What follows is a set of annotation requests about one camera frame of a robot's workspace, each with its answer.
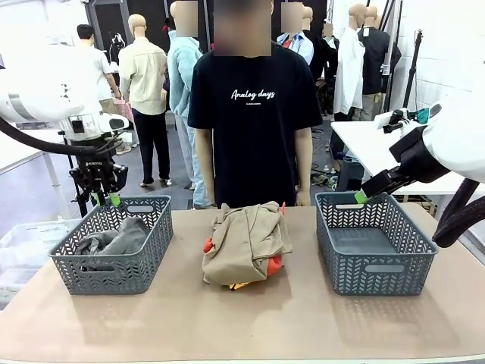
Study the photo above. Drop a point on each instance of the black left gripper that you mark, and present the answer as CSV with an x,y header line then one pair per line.
x,y
94,167

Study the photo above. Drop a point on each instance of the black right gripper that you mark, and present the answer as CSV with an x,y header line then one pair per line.
x,y
420,155

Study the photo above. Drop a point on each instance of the dark gray garment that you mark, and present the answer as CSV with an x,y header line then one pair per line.
x,y
125,237

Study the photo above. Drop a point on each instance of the orange printed t-shirt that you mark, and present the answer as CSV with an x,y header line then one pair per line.
x,y
273,265

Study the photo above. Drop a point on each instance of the beige garment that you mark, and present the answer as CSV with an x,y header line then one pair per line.
x,y
242,242

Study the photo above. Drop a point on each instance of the person's right forearm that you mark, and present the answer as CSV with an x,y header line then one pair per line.
x,y
204,159

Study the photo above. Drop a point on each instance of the person's left forearm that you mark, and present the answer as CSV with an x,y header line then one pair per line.
x,y
304,159

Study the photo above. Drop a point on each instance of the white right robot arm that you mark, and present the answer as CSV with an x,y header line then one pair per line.
x,y
458,140

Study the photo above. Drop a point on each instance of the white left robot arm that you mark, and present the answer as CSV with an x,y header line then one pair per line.
x,y
38,91

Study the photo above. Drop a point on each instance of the person's left hand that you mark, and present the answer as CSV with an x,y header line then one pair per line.
x,y
304,199

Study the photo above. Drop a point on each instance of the person's right hand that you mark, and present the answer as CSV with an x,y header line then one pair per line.
x,y
211,200

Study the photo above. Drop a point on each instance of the white side table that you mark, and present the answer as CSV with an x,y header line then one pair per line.
x,y
363,144

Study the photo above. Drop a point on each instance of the table with pink checkered cloth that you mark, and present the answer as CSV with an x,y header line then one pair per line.
x,y
124,110

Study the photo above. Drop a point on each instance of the green bag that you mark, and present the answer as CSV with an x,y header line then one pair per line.
x,y
422,115

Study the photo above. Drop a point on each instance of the gray plastic lattice basket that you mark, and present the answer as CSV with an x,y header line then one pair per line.
x,y
375,273
125,269

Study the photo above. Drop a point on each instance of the background person in white shirt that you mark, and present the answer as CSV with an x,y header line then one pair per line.
x,y
102,76

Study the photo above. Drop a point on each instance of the clear plastic storage box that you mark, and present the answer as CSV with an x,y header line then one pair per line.
x,y
22,250

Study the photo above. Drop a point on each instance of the mannequin in cream jacket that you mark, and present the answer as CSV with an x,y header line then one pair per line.
x,y
144,76

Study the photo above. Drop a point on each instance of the mannequin in white shirt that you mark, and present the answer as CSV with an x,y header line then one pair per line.
x,y
348,76

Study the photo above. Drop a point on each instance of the black light stand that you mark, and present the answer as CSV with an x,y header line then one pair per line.
x,y
413,72

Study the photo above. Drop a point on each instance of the mannequin in black shirt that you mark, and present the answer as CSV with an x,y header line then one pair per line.
x,y
375,64

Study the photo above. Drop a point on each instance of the mannequin in dark jacket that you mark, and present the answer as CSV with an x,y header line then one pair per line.
x,y
324,64

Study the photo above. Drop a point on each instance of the person in black t-shirt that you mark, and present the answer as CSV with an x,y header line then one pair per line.
x,y
254,132

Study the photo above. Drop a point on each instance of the mannequin in blue shirt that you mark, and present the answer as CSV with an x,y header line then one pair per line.
x,y
301,45

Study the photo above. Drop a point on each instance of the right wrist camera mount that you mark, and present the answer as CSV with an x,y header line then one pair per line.
x,y
392,119

